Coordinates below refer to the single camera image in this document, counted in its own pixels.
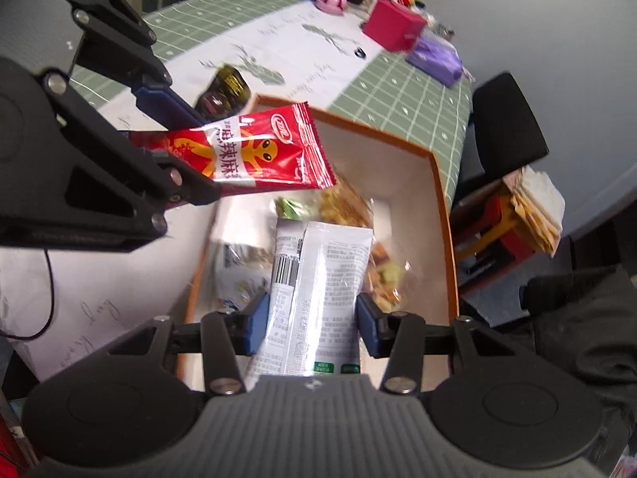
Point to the clear dried fruit packet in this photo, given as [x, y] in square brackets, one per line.
[239, 279]

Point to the green checked tablecloth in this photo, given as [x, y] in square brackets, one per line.
[408, 94]

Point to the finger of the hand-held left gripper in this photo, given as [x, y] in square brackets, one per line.
[194, 191]
[164, 104]

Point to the small black clip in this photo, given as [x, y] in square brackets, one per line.
[359, 52]

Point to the purple tissue pack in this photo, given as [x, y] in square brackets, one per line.
[438, 59]

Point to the black snack packet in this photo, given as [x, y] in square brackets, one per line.
[226, 84]

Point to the red yellow stool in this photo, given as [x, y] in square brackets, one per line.
[497, 209]

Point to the white snack packet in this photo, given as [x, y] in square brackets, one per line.
[323, 298]

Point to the fried crispy snack packet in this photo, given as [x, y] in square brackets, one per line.
[343, 209]

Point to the red snack packet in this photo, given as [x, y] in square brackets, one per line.
[259, 154]

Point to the black chair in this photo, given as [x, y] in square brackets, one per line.
[507, 124]

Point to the orange cardboard box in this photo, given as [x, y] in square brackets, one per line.
[408, 184]

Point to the pink box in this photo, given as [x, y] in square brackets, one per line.
[393, 22]

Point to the dark jacket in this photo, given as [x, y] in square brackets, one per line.
[582, 338]

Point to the pink round toy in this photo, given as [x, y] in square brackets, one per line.
[332, 1]

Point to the clear bag of mixed cookies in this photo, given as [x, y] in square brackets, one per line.
[388, 279]

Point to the stack of beige cloths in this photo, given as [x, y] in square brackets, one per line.
[537, 204]

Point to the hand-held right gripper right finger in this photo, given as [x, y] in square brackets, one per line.
[369, 326]

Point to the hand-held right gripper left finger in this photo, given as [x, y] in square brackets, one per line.
[259, 318]

